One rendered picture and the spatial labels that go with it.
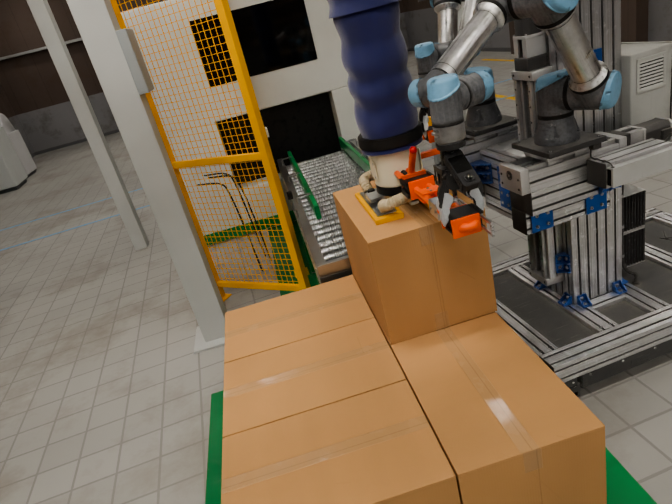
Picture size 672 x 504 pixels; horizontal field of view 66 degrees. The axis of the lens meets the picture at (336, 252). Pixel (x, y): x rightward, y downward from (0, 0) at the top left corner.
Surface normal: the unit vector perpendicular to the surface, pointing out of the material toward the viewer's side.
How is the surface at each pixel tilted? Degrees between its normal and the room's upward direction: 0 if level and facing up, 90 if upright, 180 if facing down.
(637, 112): 90
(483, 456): 0
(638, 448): 0
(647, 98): 90
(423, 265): 90
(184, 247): 90
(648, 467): 0
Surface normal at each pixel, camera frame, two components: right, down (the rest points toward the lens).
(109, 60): 0.18, 0.37
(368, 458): -0.23, -0.88
